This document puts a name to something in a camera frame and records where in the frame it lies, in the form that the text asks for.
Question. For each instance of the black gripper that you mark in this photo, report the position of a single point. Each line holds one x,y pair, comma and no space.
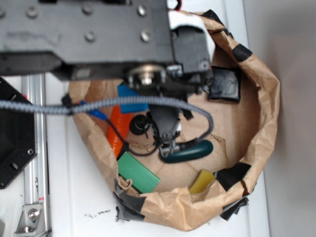
167,90

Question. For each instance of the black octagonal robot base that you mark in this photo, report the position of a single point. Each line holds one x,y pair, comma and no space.
17,144

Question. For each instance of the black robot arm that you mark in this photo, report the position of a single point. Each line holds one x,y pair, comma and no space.
161,53

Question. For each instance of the black square block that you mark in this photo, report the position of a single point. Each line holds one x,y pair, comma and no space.
225,86

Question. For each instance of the dark green oval block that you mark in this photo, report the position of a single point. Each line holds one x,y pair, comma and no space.
187,151

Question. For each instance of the green rectangular block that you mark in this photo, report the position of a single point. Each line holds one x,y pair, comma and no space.
142,178

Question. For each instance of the yellow block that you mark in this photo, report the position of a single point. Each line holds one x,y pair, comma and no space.
203,180

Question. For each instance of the orange toy carrot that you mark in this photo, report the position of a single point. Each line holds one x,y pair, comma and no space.
121,123

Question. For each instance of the brown paper bag bin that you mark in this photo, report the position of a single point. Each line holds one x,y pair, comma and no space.
244,138

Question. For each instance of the aluminium extrusion rail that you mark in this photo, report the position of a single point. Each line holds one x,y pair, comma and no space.
36,178

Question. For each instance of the metal corner bracket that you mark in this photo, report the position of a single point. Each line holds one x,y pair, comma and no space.
32,222

